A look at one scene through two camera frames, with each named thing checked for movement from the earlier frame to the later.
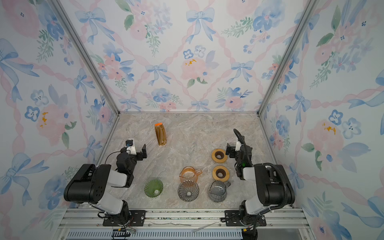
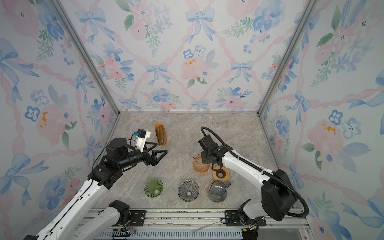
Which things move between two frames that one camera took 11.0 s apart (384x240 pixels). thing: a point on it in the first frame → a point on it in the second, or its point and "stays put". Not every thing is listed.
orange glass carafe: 189,173 → 198,165
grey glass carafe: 217,191 stays put
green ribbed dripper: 153,188 stays put
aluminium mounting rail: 87,224 stays put
